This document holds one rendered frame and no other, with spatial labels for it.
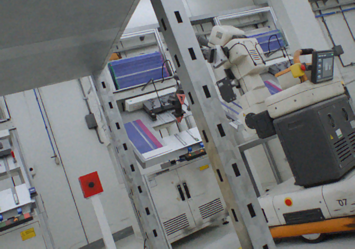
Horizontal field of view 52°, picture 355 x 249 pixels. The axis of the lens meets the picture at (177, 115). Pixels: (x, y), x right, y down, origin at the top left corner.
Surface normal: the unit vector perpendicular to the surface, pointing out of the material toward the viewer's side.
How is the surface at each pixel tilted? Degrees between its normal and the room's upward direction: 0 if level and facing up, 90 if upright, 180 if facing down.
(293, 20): 90
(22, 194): 47
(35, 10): 180
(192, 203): 90
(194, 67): 90
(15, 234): 90
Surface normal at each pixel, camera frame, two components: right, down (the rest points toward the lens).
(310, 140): -0.68, 0.17
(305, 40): 0.37, -0.24
